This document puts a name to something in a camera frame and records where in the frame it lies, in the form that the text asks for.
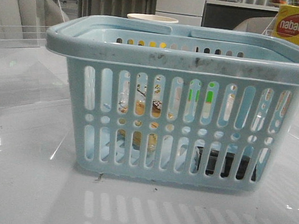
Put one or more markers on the dark tissue pack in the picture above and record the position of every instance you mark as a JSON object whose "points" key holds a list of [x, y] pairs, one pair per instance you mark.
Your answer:
{"points": [[228, 161]]}

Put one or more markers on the clear acrylic shelf left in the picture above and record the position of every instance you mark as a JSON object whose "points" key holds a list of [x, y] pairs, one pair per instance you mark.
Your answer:
{"points": [[29, 73]]}

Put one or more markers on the clear acrylic stand right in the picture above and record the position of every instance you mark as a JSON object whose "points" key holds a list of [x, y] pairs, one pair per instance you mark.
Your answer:
{"points": [[271, 27]]}

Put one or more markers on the white paper cup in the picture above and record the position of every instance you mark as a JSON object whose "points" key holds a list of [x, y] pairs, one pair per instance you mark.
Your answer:
{"points": [[152, 18]]}

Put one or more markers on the white drawer cabinet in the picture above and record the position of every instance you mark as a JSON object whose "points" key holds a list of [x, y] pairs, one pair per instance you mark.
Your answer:
{"points": [[188, 12]]}

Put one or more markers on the bagged sliced bread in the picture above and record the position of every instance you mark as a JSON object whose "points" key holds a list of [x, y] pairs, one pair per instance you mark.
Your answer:
{"points": [[139, 110]]}

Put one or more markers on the light blue plastic basket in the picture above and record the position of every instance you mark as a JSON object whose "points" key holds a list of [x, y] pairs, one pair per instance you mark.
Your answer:
{"points": [[230, 91]]}

